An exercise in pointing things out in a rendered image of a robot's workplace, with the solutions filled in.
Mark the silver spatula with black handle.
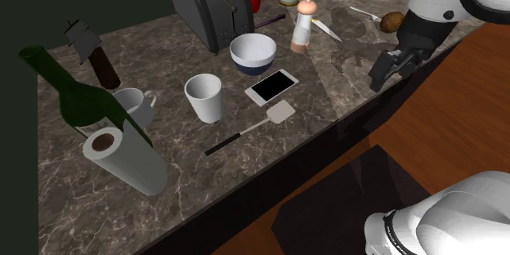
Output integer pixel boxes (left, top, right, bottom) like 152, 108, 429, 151
204, 99, 297, 157

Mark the dark green wine bottle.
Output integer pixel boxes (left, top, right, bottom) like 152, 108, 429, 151
18, 44, 154, 149

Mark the silver knife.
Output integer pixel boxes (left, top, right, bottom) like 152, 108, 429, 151
311, 18, 343, 43

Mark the white mug with handle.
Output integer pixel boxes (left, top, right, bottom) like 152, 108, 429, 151
112, 87, 159, 130

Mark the white spoon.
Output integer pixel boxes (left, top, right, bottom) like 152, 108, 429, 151
349, 6, 383, 22

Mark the pink and clear pepper grinder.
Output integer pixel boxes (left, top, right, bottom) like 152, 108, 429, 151
289, 0, 318, 54

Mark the grey tool with brown handle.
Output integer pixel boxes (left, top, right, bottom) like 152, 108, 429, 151
64, 18, 122, 90

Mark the white and blue bowl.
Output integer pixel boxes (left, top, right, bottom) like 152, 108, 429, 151
229, 32, 278, 77

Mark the white handleless cup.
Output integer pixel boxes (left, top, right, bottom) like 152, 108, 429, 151
183, 73, 225, 124

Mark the dark grey toaster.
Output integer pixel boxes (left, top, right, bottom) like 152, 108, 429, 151
166, 0, 256, 56

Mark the purple pen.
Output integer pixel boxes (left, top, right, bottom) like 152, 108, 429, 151
253, 13, 287, 29

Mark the white paper towel roll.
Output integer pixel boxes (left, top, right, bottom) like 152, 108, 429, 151
82, 126, 168, 197

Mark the brown kiwi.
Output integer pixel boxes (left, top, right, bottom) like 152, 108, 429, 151
378, 11, 406, 34

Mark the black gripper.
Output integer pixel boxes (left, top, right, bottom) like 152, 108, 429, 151
368, 11, 458, 93

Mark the white smartphone with black screen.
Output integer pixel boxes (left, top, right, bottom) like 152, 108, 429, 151
244, 68, 300, 107

